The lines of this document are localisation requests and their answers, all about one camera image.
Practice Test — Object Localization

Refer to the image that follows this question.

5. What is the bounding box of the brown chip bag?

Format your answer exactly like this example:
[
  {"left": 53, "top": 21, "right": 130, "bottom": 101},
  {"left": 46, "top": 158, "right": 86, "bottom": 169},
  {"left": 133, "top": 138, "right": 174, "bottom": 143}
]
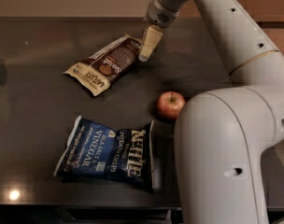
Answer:
[{"left": 64, "top": 35, "right": 141, "bottom": 96}]

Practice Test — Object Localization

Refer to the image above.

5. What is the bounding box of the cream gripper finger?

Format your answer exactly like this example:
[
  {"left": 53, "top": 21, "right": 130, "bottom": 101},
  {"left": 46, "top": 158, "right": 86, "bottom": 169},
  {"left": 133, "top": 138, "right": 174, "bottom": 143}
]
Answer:
[{"left": 138, "top": 25, "right": 163, "bottom": 62}]

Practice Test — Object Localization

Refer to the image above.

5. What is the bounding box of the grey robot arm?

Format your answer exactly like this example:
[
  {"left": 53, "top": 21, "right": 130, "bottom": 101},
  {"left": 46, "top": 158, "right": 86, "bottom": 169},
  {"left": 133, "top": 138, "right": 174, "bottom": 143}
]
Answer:
[{"left": 145, "top": 0, "right": 284, "bottom": 224}]

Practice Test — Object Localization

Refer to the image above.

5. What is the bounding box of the red apple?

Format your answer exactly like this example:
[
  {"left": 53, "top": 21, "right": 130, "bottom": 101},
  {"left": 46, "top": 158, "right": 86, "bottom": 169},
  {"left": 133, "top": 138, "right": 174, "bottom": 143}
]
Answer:
[{"left": 156, "top": 91, "right": 186, "bottom": 120}]

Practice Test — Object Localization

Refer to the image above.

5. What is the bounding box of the blue Kettle chip bag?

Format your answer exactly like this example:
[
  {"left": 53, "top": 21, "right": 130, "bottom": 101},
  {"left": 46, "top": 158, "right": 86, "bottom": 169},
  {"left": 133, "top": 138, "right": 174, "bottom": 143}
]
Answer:
[{"left": 53, "top": 116, "right": 153, "bottom": 189}]

